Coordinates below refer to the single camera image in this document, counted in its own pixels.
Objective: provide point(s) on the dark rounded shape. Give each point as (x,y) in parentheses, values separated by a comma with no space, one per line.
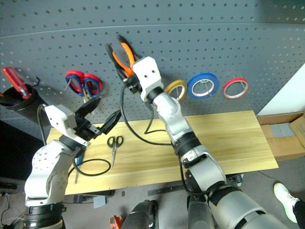
(140,214)

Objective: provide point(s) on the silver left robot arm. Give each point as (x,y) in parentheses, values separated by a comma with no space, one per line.
(45,167)

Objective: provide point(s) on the white panel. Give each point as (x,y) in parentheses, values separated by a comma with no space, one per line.
(283,93)

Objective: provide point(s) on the black round cup holder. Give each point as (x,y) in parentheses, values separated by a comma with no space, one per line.
(26,107)

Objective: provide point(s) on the small grey box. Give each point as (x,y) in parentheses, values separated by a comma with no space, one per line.
(100,202)

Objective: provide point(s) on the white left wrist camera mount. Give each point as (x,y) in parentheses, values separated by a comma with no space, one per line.
(59,117)

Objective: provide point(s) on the orange black pliers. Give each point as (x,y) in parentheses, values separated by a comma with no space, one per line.
(127,51)

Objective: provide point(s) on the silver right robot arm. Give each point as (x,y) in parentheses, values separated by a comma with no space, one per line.
(176,119)

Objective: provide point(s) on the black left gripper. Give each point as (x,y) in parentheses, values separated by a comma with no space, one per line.
(84,128)

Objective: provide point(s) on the brown cardboard box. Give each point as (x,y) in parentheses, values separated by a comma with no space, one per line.
(286,148)

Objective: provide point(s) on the black table crossbar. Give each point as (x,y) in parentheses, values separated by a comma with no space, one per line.
(166,190)

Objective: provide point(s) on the black pegboard hook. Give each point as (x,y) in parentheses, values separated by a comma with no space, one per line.
(38,82)

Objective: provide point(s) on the grey foam blocks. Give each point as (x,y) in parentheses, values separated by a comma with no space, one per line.
(282,130)

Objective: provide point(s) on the white shoe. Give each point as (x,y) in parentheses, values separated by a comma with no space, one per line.
(284,198)

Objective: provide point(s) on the black scissors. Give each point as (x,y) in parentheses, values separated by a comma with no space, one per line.
(114,152)

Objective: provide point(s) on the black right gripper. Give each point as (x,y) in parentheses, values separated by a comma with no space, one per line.
(133,84)

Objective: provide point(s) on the red blue scissors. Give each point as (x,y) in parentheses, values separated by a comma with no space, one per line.
(75,74)

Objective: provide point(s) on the blue tape roll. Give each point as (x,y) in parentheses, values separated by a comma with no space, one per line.
(190,88)

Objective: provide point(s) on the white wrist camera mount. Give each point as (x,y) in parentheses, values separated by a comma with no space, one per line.
(147,71)
(59,117)

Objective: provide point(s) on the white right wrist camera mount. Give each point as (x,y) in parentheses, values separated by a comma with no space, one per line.
(147,71)

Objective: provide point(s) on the metal pegboard hook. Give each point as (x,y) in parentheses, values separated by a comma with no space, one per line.
(207,84)
(177,91)
(239,80)

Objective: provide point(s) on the red tape roll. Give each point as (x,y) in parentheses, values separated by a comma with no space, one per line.
(226,87)

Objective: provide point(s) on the grey pegboard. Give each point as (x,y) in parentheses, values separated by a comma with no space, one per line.
(190,35)

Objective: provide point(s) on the yellow tape roll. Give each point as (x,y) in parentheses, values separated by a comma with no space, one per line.
(172,83)

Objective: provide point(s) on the orange black object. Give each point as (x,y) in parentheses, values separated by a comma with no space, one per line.
(116,222)

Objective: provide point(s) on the dark trouser leg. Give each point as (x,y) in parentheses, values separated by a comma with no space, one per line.
(300,211)

